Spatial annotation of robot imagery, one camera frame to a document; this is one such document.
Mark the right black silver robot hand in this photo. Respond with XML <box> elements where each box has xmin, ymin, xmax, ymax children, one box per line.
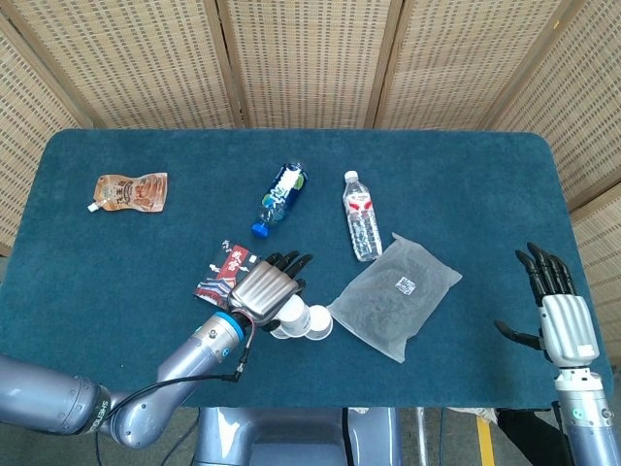
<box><xmin>494</xmin><ymin>242</ymin><xmax>601</xmax><ymax>368</ymax></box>

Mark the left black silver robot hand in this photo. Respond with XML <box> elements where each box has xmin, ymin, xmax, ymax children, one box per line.
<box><xmin>227</xmin><ymin>250</ymin><xmax>313</xmax><ymax>334</ymax></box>

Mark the blue cap labelled plastic bottle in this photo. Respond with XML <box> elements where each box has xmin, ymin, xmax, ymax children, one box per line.
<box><xmin>250</xmin><ymin>162</ymin><xmax>311</xmax><ymax>240</ymax></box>

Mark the clear water bottle red label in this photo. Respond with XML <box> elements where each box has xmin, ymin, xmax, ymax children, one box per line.
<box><xmin>343</xmin><ymin>170</ymin><xmax>384</xmax><ymax>263</ymax></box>

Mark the frosted zip bag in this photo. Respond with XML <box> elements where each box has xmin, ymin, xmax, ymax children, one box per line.
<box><xmin>327</xmin><ymin>232</ymin><xmax>463</xmax><ymax>364</ymax></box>

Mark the grey-blue robot torso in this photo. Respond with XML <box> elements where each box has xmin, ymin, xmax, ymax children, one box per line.
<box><xmin>193</xmin><ymin>406</ymin><xmax>404</xmax><ymax>466</ymax></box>

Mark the brown spout pouch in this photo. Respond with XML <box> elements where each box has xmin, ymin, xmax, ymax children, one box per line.
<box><xmin>86</xmin><ymin>172</ymin><xmax>169</xmax><ymax>214</ymax></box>

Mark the blue table cloth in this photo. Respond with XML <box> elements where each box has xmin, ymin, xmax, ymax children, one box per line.
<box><xmin>0</xmin><ymin>128</ymin><xmax>615</xmax><ymax>409</ymax></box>

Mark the metal table leg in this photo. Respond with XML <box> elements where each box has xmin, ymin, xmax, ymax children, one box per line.
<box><xmin>415</xmin><ymin>407</ymin><xmax>429</xmax><ymax>466</ymax></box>

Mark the bamboo folding screen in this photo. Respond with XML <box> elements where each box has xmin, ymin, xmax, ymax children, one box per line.
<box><xmin>0</xmin><ymin>0</ymin><xmax>621</xmax><ymax>363</ymax></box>

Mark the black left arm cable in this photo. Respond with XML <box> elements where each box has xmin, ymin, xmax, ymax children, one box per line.
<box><xmin>104</xmin><ymin>334</ymin><xmax>253</xmax><ymax>423</ymax></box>

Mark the black left arm strap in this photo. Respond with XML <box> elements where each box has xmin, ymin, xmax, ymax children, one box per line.
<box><xmin>88</xmin><ymin>386</ymin><xmax>114</xmax><ymax>434</ymax></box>

